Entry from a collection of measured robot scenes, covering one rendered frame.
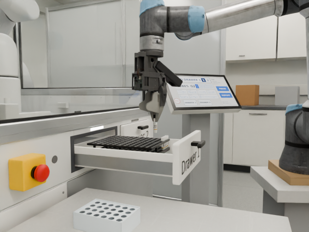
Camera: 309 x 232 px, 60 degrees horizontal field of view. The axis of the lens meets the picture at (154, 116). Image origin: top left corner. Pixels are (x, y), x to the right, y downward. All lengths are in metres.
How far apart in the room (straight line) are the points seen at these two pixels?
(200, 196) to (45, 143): 1.39
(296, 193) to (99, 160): 0.61
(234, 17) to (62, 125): 0.64
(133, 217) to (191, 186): 1.31
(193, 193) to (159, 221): 1.27
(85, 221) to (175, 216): 0.22
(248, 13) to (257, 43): 3.15
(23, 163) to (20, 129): 0.09
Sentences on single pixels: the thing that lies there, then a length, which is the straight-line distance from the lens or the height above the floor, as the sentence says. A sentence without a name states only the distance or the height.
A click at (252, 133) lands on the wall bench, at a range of 3.75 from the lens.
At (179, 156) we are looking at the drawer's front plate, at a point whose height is 0.90.
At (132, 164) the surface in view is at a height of 0.86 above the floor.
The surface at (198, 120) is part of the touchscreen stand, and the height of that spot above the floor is 0.88.
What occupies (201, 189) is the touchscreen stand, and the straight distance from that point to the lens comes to 1.96.
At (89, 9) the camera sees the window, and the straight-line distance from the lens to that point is 1.00.
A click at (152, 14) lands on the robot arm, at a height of 1.29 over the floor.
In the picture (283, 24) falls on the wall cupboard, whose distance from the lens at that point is 4.17.
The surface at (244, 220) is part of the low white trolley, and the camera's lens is 0.71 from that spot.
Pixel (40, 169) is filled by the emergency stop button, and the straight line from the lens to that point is 0.66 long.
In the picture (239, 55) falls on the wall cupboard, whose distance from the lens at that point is 4.10.
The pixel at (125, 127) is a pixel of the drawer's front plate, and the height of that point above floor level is 0.92.
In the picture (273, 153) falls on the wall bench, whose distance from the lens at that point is 3.79.
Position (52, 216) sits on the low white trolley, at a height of 0.76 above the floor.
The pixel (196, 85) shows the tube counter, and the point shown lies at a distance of 1.84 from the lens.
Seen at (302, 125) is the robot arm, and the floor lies 0.96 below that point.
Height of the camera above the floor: 1.05
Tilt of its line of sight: 5 degrees down
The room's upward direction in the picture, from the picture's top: straight up
